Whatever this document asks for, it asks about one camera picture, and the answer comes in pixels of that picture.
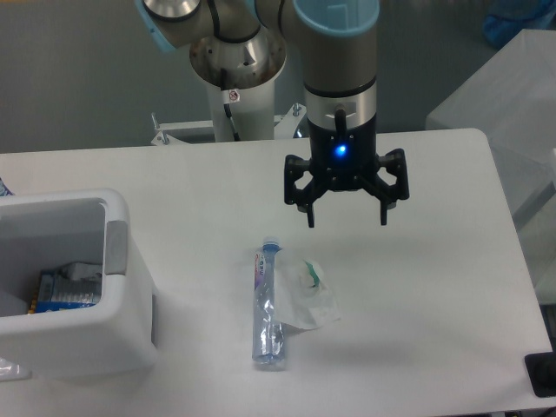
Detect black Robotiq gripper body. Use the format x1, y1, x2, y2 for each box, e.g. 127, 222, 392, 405
305, 118, 379, 193

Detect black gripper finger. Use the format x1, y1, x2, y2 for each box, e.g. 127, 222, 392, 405
356, 149, 409, 226
283, 154, 332, 228

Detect clear plastic wrapper green print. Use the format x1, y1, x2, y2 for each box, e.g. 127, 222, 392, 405
275, 249, 341, 331

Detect clear plastic water bottle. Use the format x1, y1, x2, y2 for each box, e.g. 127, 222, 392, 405
251, 236, 286, 372

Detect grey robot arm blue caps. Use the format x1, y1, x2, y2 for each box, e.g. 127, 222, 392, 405
136, 1, 409, 215

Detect white trash can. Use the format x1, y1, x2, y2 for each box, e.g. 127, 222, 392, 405
1, 189, 157, 379

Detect blue plastic bag background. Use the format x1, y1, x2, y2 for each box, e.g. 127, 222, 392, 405
481, 0, 555, 50

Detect blue snack package in bin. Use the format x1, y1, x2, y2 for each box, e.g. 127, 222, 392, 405
28, 262, 103, 314

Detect black device at table edge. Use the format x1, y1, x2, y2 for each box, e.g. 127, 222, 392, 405
525, 352, 556, 398

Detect blue printed item left edge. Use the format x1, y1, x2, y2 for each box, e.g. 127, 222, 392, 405
0, 179, 14, 197

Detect clear plastic bag at left edge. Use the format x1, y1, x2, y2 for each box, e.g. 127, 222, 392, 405
0, 358, 32, 382

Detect white base frame with bolts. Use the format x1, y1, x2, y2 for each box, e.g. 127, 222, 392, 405
150, 103, 308, 146

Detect black cable on pedestal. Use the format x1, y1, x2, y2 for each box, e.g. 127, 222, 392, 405
219, 68, 242, 142

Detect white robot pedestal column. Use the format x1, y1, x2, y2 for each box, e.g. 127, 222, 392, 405
189, 28, 287, 142

